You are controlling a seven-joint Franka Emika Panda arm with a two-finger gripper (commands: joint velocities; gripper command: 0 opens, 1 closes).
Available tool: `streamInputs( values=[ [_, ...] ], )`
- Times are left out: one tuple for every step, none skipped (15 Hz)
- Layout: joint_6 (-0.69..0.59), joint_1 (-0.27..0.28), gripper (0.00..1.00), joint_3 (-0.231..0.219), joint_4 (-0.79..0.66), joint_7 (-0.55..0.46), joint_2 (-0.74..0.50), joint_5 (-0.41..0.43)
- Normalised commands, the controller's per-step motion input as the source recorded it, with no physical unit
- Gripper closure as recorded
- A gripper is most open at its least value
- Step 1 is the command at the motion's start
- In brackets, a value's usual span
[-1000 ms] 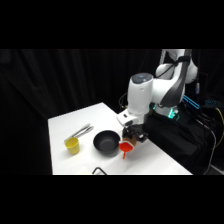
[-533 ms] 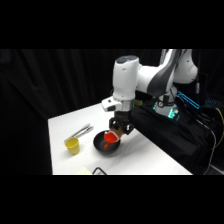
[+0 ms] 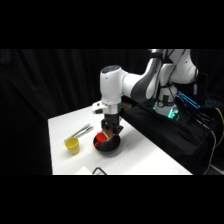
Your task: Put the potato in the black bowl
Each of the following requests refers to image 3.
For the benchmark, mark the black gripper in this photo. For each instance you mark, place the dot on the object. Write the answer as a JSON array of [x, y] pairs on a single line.
[[111, 121]]

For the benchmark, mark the brown potato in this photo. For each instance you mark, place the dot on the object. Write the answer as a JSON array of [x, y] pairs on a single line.
[[110, 135]]

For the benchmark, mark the red plastic scoop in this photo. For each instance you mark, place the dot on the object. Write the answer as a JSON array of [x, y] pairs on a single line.
[[101, 137]]

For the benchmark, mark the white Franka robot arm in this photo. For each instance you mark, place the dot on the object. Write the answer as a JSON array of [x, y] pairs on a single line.
[[111, 85]]

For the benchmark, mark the black bowl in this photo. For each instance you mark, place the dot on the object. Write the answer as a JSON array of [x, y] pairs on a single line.
[[112, 146]]

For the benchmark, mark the silver metal tongs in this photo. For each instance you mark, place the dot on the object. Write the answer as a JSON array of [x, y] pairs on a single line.
[[81, 131]]

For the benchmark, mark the yellow plastic cup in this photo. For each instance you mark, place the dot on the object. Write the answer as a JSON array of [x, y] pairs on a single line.
[[73, 146]]

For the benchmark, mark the pale yellow paper note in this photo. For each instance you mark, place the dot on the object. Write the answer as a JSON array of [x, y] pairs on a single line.
[[83, 171]]

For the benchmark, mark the black cloth covered stand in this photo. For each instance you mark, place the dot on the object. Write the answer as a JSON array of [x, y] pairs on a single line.
[[166, 133]]

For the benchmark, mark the black curtain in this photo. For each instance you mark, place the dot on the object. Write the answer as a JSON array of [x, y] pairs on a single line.
[[36, 90]]

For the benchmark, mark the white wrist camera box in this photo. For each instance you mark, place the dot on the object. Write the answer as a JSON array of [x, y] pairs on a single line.
[[99, 108]]

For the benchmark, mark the tan wrist bracket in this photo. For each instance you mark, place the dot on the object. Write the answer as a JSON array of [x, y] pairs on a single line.
[[125, 106]]

